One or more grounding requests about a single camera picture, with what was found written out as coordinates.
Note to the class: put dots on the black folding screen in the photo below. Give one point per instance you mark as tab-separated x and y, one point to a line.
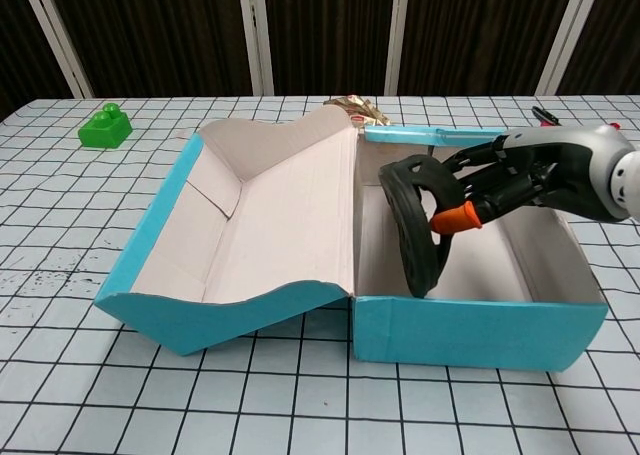
165	35

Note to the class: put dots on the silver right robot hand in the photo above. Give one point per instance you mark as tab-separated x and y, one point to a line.
565	175

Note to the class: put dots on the white screen frame post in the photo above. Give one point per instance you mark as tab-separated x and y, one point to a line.
570	35
255	35
57	40
402	35

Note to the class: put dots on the crumpled gold snack wrapper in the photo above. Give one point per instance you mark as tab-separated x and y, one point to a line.
357	107

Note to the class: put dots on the light blue shoe box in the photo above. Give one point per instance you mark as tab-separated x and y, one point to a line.
280	225

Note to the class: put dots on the green toy block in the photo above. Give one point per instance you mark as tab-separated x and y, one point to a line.
105	132

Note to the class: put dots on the white checkered tablecloth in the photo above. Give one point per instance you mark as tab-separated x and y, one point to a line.
300	405

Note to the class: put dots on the black slipper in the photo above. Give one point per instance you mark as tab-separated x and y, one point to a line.
415	245

